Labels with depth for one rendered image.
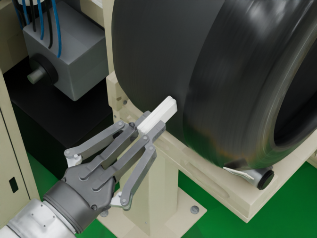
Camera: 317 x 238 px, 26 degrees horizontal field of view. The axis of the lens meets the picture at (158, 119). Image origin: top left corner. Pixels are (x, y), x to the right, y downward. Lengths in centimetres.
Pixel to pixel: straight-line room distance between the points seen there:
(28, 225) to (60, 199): 5
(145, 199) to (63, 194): 108
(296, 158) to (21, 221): 70
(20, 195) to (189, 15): 131
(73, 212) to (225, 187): 48
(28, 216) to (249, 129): 34
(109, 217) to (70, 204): 132
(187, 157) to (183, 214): 90
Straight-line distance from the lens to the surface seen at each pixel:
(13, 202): 216
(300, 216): 232
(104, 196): 96
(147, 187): 194
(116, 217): 226
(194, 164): 138
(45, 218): 94
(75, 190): 95
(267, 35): 92
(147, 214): 209
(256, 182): 130
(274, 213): 231
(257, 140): 105
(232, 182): 135
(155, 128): 100
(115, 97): 141
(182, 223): 225
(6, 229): 95
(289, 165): 146
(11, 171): 203
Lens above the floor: 204
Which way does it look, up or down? 56 degrees down
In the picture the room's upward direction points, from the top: straight up
